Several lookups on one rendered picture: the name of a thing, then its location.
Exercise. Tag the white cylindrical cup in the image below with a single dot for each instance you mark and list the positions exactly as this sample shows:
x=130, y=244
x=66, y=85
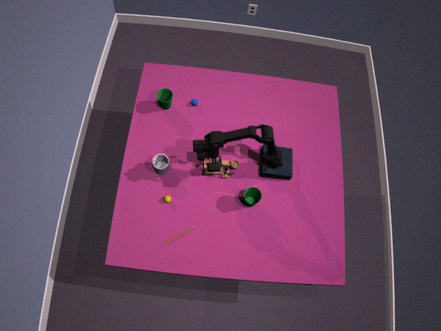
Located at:
x=161, y=164

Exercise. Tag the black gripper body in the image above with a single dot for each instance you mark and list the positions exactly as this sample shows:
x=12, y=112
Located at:
x=213, y=167

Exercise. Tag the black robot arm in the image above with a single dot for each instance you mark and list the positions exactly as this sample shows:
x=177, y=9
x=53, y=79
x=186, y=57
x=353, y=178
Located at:
x=217, y=139

